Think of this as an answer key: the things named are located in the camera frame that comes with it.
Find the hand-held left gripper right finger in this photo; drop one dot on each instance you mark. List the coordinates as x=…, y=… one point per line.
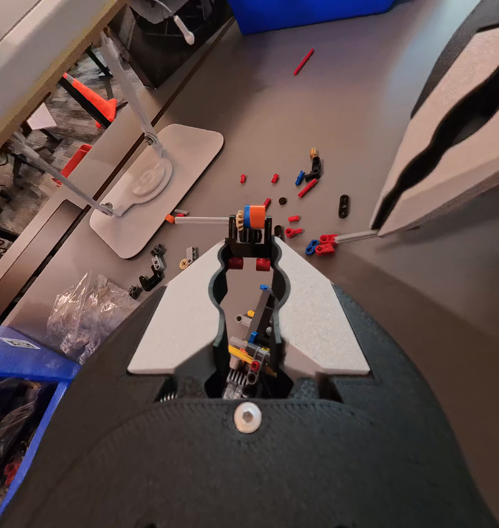
x=323, y=330

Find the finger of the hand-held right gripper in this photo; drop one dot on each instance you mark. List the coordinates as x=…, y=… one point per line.
x=451, y=95
x=459, y=173

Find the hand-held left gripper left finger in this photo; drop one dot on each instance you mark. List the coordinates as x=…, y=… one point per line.
x=175, y=330

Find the black angled lego piece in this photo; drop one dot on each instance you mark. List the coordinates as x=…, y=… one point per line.
x=150, y=281

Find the grey black lego chassis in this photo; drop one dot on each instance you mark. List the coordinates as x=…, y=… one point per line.
x=257, y=354

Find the long grey lego axle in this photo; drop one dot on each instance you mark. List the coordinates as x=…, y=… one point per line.
x=356, y=236

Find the small orange blue lego assembly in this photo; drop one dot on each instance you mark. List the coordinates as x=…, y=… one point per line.
x=253, y=216

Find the dark grey lego connector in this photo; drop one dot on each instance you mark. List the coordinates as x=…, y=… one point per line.
x=134, y=291
x=158, y=249

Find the light grey lego beam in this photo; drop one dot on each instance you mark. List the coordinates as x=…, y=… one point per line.
x=156, y=262

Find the grey lego beam tan pin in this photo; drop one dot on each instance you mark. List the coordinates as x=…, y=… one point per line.
x=188, y=258

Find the red lego connector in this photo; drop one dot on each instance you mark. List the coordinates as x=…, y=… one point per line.
x=292, y=232
x=328, y=238
x=324, y=249

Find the blue lego connector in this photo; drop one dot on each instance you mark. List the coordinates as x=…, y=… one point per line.
x=312, y=246

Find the black lego liftarm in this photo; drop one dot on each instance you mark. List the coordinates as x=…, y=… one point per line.
x=278, y=231
x=344, y=206

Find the black lego pin connector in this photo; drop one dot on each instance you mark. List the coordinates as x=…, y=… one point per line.
x=315, y=166

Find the long red lego axle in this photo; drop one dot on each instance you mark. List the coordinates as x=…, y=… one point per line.
x=304, y=62

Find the blue lego pin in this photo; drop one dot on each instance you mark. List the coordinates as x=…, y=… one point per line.
x=299, y=177

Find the bags of lego parts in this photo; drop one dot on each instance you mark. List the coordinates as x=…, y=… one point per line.
x=10, y=433

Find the crumpled clear plastic bag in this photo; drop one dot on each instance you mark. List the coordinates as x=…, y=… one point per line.
x=88, y=313

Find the blue bin with white tag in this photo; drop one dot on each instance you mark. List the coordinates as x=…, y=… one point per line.
x=18, y=363

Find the large blue storage bin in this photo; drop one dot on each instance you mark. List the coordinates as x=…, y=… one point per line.
x=307, y=14

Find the orange safety cone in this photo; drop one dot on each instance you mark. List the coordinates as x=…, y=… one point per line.
x=93, y=97

